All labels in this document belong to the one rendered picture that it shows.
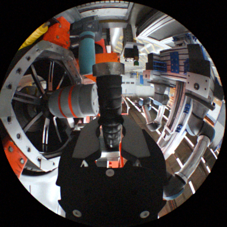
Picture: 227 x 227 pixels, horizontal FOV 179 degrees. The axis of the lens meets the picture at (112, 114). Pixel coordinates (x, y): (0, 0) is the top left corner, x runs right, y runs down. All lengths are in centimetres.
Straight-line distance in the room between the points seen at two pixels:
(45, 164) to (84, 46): 49
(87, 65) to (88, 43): 13
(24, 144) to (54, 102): 19
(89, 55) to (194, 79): 50
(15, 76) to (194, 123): 78
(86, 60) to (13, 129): 37
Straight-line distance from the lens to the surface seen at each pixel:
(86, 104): 24
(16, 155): 22
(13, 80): 22
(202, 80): 42
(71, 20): 74
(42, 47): 30
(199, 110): 55
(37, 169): 37
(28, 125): 34
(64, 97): 28
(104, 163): 20
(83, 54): 39
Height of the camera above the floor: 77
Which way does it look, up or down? 29 degrees up
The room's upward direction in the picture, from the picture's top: 177 degrees clockwise
